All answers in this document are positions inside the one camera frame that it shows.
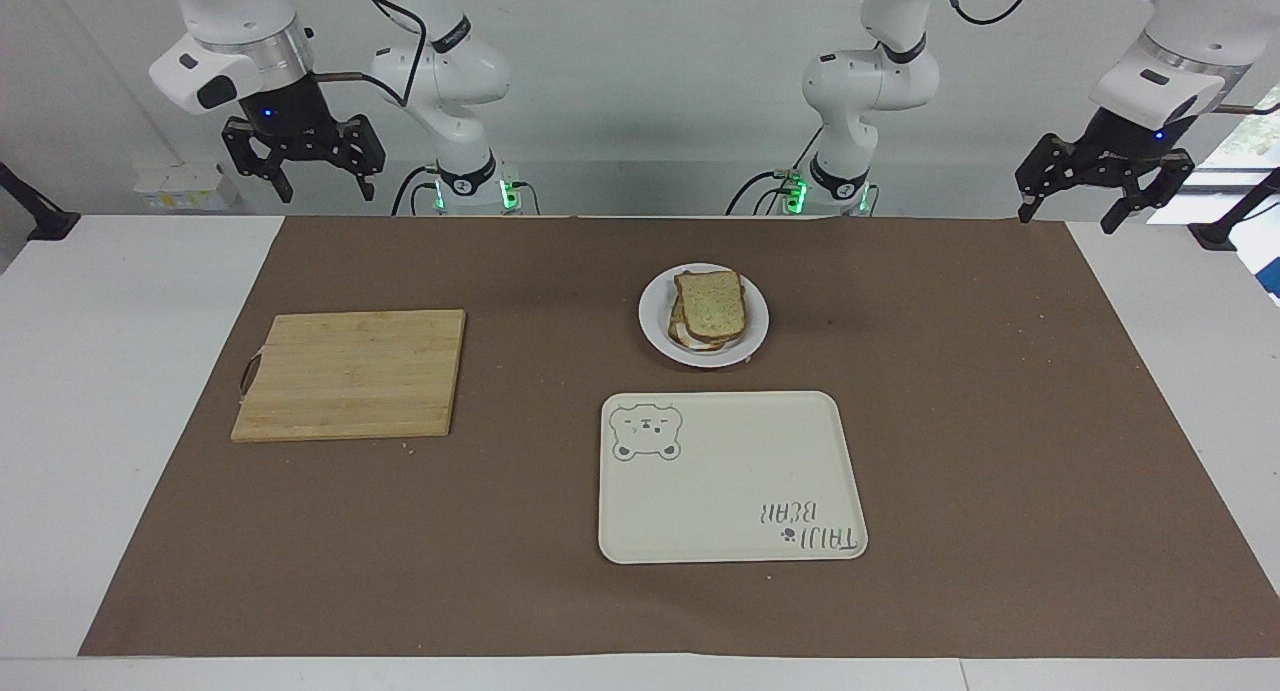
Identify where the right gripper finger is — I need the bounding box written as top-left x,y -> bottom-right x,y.
221,116 -> 296,205
333,113 -> 387,203

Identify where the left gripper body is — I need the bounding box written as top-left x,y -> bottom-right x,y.
1074,105 -> 1200,173

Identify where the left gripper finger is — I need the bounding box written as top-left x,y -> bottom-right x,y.
1100,150 -> 1196,236
1014,132 -> 1087,223

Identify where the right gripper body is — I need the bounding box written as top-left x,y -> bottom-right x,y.
237,71 -> 348,163

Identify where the round white plate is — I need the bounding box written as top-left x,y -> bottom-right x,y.
637,262 -> 772,370

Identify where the black stand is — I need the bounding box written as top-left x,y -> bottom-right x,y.
1187,167 -> 1280,253
0,160 -> 82,243

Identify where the white box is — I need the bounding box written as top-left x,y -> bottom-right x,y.
132,162 -> 240,213

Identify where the wooden cutting board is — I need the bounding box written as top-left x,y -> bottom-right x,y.
230,308 -> 468,444

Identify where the brown bread slice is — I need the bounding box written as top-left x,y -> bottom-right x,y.
667,299 -> 733,353
672,268 -> 749,341

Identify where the cream tray with bear print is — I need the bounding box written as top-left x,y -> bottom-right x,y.
597,390 -> 870,566

